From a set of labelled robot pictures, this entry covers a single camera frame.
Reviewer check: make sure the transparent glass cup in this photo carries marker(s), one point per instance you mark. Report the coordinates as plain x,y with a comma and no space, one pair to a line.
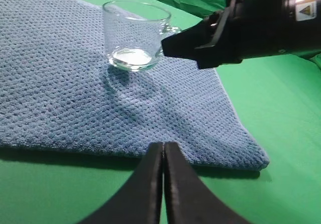
133,32

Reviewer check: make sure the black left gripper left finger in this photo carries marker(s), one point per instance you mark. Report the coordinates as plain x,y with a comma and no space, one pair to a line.
139,199

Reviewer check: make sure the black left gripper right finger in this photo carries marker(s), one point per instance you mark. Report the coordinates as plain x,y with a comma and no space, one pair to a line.
188,199

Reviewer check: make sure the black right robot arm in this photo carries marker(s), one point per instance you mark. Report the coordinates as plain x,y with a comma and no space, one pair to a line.
243,29

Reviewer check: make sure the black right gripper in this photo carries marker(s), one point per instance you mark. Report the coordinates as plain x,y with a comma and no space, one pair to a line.
245,29

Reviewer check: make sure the blue folded towel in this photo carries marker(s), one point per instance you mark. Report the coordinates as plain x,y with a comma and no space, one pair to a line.
58,92

